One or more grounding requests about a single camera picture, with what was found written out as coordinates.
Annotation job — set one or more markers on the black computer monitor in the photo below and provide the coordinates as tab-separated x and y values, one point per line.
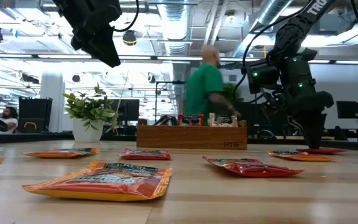
348	109
127	109

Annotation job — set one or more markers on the green plant in white pot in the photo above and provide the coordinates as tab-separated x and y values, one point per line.
87	133

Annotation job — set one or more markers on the black equipment case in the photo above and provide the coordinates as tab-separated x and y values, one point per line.
34	109

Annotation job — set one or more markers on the long ceiling light strip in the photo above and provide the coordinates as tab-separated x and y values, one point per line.
166	58

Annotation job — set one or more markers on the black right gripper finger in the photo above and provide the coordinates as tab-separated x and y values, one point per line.
317	130
309	130

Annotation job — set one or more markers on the person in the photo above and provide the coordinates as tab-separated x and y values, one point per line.
204	90
11	121

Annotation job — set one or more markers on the black table edge rail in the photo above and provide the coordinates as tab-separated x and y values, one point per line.
26	137

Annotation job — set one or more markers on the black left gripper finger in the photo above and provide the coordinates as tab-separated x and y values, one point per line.
110	49
95	51

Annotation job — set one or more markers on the silver spiral air duct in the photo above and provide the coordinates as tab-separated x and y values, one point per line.
176	18
272	9

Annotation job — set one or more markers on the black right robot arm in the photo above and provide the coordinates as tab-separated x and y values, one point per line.
297	31

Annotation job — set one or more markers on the small background potted plant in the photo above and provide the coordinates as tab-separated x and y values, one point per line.
232	91

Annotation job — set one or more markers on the wooden tea box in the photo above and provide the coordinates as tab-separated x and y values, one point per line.
191	138

